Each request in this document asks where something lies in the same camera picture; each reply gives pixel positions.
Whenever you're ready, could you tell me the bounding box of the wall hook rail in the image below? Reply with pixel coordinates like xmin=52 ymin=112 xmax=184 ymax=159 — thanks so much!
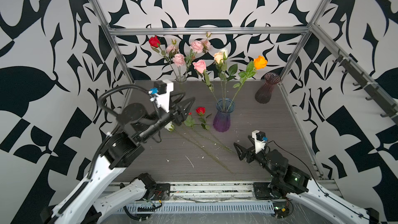
xmin=332 ymin=49 xmax=398 ymax=119

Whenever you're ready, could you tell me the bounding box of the pink peony stem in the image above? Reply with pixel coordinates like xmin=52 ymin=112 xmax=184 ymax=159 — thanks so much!
xmin=185 ymin=32 xmax=212 ymax=76

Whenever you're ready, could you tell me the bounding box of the aluminium front rail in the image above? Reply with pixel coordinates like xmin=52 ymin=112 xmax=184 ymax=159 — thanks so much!
xmin=102 ymin=179 xmax=343 ymax=204

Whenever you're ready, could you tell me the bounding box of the pink carnation spray stem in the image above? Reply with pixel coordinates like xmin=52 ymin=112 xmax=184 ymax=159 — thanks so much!
xmin=166 ymin=39 xmax=186 ymax=76

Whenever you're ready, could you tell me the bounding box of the blue purple glass vase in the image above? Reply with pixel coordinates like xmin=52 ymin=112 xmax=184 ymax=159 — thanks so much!
xmin=212 ymin=98 xmax=235 ymax=132

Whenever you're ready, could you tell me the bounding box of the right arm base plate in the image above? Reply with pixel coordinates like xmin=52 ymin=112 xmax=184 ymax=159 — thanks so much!
xmin=253 ymin=182 xmax=280 ymax=200

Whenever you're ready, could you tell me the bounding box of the red artificial rose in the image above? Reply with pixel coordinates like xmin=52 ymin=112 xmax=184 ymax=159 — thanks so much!
xmin=196 ymin=107 xmax=233 ymax=153
xmin=149 ymin=36 xmax=178 ymax=76
xmin=184 ymin=114 xmax=233 ymax=174

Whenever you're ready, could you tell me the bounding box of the white artificial rose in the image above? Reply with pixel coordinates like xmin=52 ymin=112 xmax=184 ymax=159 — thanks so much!
xmin=219 ymin=49 xmax=238 ymax=113
xmin=165 ymin=122 xmax=234 ymax=174

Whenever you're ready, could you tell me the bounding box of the orange artificial rose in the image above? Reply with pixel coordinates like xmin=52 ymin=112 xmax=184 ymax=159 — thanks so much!
xmin=231 ymin=56 xmax=268 ymax=103

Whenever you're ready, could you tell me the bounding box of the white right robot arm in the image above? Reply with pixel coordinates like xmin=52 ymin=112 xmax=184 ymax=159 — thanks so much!
xmin=234 ymin=143 xmax=379 ymax=224

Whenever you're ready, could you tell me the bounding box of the white cable duct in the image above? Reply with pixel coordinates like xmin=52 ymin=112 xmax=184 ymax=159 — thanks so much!
xmin=126 ymin=202 xmax=275 ymax=215

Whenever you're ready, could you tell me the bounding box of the peach artificial rose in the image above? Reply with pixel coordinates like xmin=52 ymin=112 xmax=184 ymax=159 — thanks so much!
xmin=214 ymin=49 xmax=227 ymax=97

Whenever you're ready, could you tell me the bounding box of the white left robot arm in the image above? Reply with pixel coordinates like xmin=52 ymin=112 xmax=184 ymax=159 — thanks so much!
xmin=40 ymin=80 xmax=195 ymax=224

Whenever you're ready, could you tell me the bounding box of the clear ribbed glass vase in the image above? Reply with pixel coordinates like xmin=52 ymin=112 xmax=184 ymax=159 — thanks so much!
xmin=176 ymin=75 xmax=187 ymax=84

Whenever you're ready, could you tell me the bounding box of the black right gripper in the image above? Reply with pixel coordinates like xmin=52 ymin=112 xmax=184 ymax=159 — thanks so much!
xmin=234 ymin=136 xmax=279 ymax=179

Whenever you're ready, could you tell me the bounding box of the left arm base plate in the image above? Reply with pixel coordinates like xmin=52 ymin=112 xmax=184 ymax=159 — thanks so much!
xmin=148 ymin=183 xmax=171 ymax=201

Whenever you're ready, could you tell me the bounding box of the dark red glass vase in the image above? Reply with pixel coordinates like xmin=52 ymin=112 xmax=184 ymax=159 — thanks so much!
xmin=255 ymin=72 xmax=280 ymax=104

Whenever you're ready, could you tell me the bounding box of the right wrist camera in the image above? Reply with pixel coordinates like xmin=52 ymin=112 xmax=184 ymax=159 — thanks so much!
xmin=252 ymin=130 xmax=268 ymax=154

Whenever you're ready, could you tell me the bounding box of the light pink artificial rose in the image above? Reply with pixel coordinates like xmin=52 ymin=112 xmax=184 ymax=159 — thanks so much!
xmin=193 ymin=60 xmax=221 ymax=107

